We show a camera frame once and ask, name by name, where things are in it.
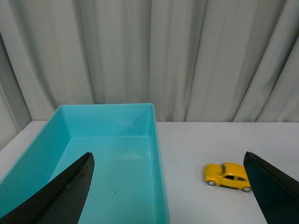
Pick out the grey pleated curtain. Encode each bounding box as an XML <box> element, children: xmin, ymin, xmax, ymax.
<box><xmin>0</xmin><ymin>0</ymin><xmax>299</xmax><ymax>147</ymax></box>

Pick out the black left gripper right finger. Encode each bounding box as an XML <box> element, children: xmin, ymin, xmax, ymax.
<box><xmin>243</xmin><ymin>152</ymin><xmax>299</xmax><ymax>224</ymax></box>

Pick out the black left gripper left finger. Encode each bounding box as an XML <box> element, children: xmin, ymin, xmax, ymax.
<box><xmin>0</xmin><ymin>152</ymin><xmax>94</xmax><ymax>224</ymax></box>

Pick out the turquoise plastic storage box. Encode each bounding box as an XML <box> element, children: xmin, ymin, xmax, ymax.
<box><xmin>0</xmin><ymin>104</ymin><xmax>170</xmax><ymax>224</ymax></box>

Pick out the yellow beetle toy car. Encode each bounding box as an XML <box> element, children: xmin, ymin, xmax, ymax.
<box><xmin>203</xmin><ymin>162</ymin><xmax>252</xmax><ymax>192</ymax></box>

